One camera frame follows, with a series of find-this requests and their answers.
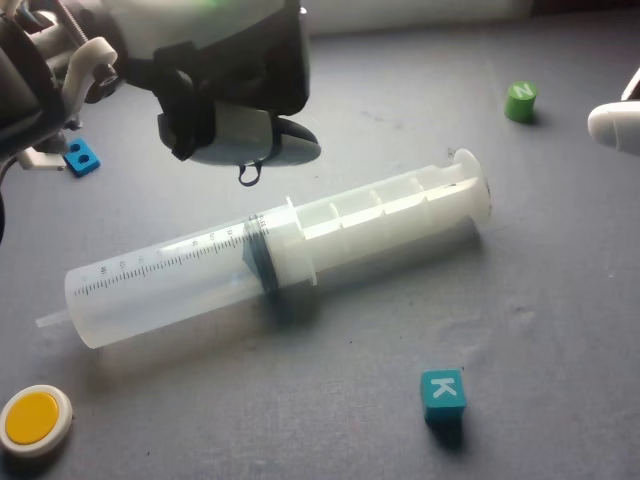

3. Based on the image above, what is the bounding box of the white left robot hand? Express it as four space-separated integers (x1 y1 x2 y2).
107 0 321 187

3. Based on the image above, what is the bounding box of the grey table cloth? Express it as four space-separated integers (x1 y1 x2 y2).
0 14 640 480

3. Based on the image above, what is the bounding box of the large clear plastic syringe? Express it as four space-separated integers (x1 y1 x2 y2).
34 147 494 351

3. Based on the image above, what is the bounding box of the blue block with two holes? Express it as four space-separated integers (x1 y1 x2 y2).
63 138 102 179

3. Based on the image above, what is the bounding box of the yellow button with white ring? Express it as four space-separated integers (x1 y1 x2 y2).
0 383 74 459

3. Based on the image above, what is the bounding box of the teal letter K cube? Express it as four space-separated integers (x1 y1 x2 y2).
419 368 468 425

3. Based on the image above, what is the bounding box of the green letter N cylinder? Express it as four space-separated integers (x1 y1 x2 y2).
503 80 540 124

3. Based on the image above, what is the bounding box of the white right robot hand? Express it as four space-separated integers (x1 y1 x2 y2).
587 64 640 156

